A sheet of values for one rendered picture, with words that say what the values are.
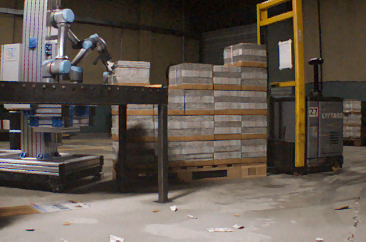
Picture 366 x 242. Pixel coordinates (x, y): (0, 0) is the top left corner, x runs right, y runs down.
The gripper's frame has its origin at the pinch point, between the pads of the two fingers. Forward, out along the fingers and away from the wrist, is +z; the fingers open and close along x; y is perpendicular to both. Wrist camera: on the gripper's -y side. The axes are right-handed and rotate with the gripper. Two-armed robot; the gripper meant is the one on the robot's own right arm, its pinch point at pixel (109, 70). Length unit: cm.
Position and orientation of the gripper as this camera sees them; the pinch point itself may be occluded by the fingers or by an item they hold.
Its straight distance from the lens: 400.0
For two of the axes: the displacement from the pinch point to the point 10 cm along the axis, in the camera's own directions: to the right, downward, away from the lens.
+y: 8.0, -4.9, 3.4
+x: -3.8, 0.2, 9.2
